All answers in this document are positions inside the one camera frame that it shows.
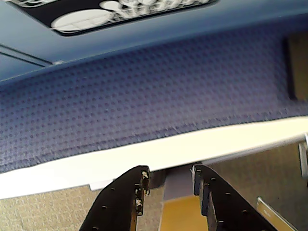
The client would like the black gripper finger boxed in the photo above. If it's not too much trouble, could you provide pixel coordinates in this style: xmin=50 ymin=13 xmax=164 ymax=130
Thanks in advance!
xmin=193 ymin=165 xmax=280 ymax=231
xmin=79 ymin=165 xmax=151 ymax=231

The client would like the yellow block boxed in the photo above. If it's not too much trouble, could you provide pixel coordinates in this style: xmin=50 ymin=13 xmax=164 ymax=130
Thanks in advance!
xmin=158 ymin=194 xmax=210 ymax=231

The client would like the white base board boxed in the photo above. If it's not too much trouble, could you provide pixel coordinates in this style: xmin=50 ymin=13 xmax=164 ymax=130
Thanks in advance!
xmin=0 ymin=116 xmax=308 ymax=200

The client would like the silver metal clamp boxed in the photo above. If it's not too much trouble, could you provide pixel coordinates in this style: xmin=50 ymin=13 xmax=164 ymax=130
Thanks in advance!
xmin=297 ymin=132 xmax=308 ymax=181

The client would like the blue dotted mat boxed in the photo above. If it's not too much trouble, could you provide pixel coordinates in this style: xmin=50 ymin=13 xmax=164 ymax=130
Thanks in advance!
xmin=0 ymin=20 xmax=308 ymax=174

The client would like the blue toy kitchen playset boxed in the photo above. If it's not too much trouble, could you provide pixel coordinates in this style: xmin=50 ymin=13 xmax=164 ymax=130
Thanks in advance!
xmin=0 ymin=0 xmax=308 ymax=86

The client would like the dishwasher door with dish print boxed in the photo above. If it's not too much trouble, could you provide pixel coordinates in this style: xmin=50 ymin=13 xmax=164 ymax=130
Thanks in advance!
xmin=0 ymin=0 xmax=308 ymax=65

